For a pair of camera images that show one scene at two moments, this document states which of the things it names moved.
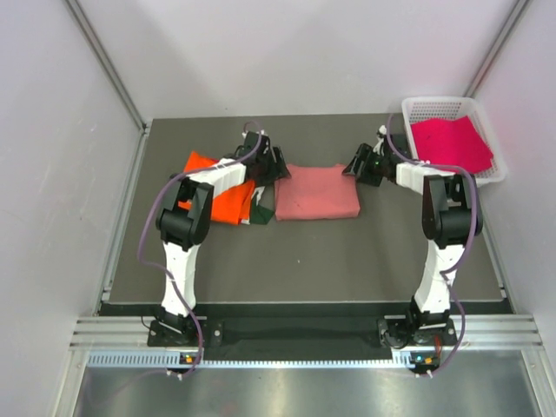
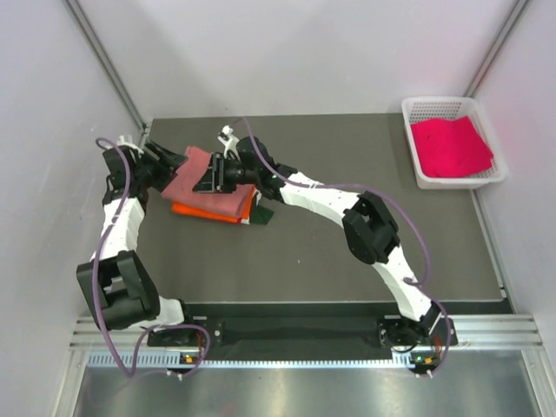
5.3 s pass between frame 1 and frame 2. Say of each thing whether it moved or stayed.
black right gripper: moved
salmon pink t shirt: moved
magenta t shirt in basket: stayed
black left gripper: moved
